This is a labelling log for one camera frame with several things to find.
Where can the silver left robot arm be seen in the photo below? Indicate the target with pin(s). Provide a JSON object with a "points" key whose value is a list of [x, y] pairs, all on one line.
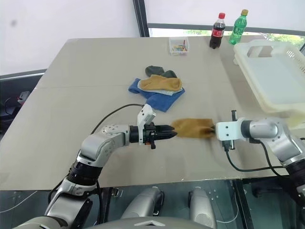
{"points": [[100, 145]]}

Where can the cola bottle with red cap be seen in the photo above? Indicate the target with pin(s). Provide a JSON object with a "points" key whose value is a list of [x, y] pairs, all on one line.
{"points": [[216, 31]]}

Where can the silver right robot leg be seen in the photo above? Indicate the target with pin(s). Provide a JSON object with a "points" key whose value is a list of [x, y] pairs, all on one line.
{"points": [[202, 207]]}

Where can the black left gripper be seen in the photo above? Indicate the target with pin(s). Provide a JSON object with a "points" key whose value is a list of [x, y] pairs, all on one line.
{"points": [[150, 134]]}

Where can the dark green sock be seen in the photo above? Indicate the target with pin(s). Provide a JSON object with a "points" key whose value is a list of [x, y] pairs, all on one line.
{"points": [[155, 70]]}

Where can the black window frame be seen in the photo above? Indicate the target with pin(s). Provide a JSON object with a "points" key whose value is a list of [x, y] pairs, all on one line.
{"points": [[143, 17]]}

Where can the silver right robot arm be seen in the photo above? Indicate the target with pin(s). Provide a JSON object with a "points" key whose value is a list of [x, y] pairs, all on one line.
{"points": [[274, 136]]}

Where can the green soda bottle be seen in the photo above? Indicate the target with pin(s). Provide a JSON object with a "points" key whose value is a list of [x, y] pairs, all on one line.
{"points": [[237, 28]]}

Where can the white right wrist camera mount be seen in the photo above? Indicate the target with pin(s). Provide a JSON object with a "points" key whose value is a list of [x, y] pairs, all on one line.
{"points": [[227, 131]]}

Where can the clear box with coloured bits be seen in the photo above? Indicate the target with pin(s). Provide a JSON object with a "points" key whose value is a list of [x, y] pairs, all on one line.
{"points": [[179, 46]]}

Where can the grey robot torso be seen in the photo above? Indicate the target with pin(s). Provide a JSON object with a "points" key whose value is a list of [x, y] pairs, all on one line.
{"points": [[95, 223]]}

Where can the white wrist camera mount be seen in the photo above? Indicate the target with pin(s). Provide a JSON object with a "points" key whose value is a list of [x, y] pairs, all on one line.
{"points": [[227, 131], [145, 114]]}

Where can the silver left robot leg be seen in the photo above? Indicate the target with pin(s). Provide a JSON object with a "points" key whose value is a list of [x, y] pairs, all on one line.
{"points": [[143, 202]]}

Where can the red and white device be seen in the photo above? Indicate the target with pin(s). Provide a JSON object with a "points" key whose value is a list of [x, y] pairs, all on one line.
{"points": [[23, 96]]}

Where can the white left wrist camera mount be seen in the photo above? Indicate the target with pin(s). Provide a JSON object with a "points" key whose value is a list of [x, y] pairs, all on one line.
{"points": [[145, 114]]}

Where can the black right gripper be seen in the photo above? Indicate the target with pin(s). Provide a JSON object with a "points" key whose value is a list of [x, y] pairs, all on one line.
{"points": [[232, 116]]}

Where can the silver robot leg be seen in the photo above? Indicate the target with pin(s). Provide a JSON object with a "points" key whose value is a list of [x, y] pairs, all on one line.
{"points": [[143, 202], [202, 207]]}

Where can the mustard yellow sock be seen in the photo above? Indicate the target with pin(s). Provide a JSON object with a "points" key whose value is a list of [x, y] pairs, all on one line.
{"points": [[162, 83], [190, 127]]}

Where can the white plastic basket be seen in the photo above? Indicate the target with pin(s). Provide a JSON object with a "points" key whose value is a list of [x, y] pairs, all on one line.
{"points": [[274, 81]]}

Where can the blue sock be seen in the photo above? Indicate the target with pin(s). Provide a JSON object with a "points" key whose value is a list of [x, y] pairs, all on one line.
{"points": [[162, 101]]}

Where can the light grey-blue sock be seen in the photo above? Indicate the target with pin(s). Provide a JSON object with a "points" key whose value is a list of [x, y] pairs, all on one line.
{"points": [[166, 92]]}

